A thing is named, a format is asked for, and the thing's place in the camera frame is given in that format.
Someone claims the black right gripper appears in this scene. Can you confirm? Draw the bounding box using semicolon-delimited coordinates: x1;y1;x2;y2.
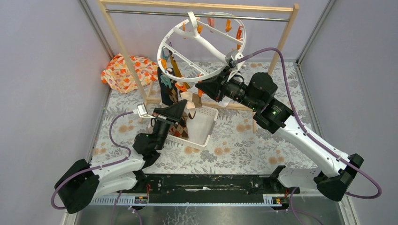
196;66;260;111

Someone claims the orange clothes peg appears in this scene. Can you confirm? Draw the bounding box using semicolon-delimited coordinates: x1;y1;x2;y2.
197;74;203;97
175;82;188;92

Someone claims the navy blue patterned sock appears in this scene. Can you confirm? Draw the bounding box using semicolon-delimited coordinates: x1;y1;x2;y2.
157;67;176;105

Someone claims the white sock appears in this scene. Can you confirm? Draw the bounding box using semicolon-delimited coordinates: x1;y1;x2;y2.
217;98;231;108

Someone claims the beige brown ribbed sock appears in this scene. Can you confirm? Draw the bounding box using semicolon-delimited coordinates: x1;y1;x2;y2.
180;91;203;120

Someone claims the mustard yellow sock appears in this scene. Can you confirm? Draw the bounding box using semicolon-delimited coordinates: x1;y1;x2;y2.
169;55;191;89

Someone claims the white round clip hanger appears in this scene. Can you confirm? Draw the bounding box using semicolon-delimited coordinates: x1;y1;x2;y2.
156;11;247;83

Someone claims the brown yellow argyle sock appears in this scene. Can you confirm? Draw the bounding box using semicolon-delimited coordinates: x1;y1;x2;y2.
162;85;179;105

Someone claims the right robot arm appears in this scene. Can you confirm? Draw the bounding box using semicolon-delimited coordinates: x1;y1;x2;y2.
195;67;364;202

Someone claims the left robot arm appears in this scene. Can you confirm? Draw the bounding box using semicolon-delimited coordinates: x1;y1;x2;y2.
51;100;188;214

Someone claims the brown orange argyle sock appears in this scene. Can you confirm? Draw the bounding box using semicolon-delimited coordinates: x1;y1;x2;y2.
168;112;189;140

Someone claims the white plastic laundry basket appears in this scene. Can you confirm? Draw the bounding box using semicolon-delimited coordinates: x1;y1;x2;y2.
167;106;219;150

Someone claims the floral grey table cloth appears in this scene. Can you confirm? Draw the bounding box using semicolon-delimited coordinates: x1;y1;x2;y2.
92;60;318;175

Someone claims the pink clothes peg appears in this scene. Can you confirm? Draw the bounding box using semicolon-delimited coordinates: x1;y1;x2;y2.
207;17;215;28

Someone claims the orange floral cloth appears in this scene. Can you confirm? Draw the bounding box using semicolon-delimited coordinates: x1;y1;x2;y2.
100;53;158;94

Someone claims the metal hanging rod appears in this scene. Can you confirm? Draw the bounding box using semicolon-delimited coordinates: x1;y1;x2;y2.
106;8;291;23

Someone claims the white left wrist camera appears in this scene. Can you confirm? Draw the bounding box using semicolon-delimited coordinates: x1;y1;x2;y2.
133;103;154;118

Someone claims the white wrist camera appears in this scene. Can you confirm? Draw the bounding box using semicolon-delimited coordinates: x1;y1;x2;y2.
133;103;154;118
225;50;244;72

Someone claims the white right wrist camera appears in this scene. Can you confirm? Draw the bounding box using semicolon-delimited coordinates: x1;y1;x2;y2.
225;50;244;72

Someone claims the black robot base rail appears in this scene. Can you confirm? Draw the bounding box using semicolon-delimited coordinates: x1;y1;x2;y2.
121;172;300;204

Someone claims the wooden drying rack frame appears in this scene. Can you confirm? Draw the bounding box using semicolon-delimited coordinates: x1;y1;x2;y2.
98;0;301;134

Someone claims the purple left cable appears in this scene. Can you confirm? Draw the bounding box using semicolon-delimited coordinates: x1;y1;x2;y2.
50;111;140;210

